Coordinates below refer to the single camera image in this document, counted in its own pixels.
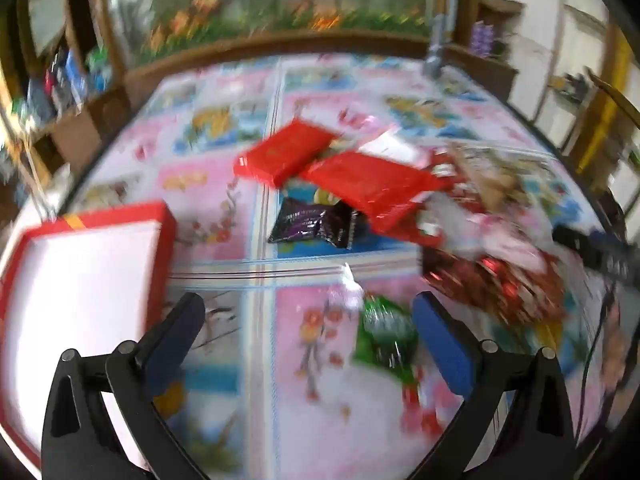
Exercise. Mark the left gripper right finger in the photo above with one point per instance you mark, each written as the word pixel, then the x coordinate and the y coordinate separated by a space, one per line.
pixel 536 440

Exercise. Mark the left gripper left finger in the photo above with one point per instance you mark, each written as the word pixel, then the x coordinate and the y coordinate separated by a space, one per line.
pixel 79 440

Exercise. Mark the red patterned snack bag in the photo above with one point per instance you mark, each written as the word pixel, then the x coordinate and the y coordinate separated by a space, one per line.
pixel 515 295

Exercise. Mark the brown snack bag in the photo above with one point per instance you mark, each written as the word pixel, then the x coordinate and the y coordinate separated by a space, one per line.
pixel 500 186

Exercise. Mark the green snack packet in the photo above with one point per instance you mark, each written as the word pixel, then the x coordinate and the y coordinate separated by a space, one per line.
pixel 386 338

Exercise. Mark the red cake pack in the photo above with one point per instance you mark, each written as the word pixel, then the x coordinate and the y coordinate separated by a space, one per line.
pixel 385 191
pixel 284 154

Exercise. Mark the white pink snack packet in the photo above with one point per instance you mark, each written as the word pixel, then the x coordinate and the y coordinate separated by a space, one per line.
pixel 389 145

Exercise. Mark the dark purple snack packet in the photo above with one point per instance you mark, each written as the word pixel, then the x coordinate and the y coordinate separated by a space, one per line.
pixel 339 224

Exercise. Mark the red gift box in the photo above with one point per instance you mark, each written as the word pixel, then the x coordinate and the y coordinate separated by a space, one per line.
pixel 86 281

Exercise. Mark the silver flashlight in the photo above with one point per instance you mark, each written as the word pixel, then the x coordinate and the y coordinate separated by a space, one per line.
pixel 432 67

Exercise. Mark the colourful patterned tablecloth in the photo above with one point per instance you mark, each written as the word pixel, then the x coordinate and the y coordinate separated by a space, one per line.
pixel 315 196

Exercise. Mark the glass flower display cabinet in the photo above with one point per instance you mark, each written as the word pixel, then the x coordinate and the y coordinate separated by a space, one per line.
pixel 270 5

